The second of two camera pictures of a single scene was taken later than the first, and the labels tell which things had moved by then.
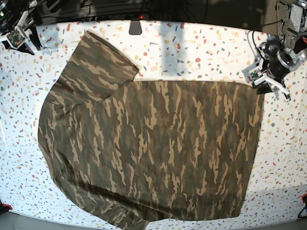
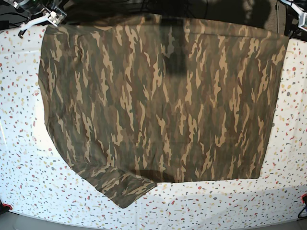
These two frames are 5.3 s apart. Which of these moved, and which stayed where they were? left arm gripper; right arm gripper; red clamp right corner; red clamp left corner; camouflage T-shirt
Moved: right arm gripper; camouflage T-shirt; left arm gripper
Stayed: red clamp left corner; red clamp right corner
